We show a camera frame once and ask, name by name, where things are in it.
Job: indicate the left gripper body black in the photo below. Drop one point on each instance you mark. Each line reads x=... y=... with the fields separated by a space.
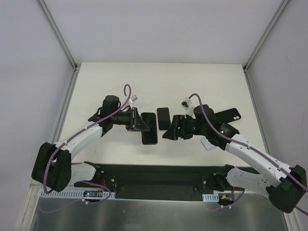
x=133 y=119

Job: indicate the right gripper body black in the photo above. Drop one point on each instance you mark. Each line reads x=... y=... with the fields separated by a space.
x=180 y=126

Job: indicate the black phone case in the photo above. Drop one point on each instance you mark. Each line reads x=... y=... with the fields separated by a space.
x=228 y=116
x=149 y=144

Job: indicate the pink phone case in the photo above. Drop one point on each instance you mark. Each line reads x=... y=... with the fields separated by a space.
x=158 y=120

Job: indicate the light blue phone face-down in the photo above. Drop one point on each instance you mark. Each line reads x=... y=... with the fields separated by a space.
x=207 y=145

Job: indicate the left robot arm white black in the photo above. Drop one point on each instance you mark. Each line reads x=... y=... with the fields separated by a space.
x=53 y=166

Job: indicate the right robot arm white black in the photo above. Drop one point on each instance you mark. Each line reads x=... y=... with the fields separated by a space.
x=281 y=183

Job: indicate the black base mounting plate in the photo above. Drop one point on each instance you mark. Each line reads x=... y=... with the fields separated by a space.
x=167 y=183

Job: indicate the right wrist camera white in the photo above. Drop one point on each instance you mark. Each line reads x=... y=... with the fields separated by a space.
x=186 y=104

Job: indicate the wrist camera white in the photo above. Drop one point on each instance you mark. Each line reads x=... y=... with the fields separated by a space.
x=132 y=99
x=186 y=104

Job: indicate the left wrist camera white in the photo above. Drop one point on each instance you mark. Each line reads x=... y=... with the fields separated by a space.
x=132 y=99

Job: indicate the right white cable duct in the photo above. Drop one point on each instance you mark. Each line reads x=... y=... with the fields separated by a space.
x=213 y=198

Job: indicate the white cable duct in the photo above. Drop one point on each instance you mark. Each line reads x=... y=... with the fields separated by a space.
x=79 y=194
x=213 y=198

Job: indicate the left aluminium frame post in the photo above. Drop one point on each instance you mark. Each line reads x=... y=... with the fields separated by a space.
x=57 y=33

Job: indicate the aluminium frame post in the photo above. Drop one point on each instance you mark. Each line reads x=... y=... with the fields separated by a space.
x=266 y=33
x=57 y=33

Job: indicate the left white cable duct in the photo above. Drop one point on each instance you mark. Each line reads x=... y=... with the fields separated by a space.
x=79 y=194

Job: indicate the right aluminium frame post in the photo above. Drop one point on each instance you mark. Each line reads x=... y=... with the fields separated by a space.
x=266 y=33

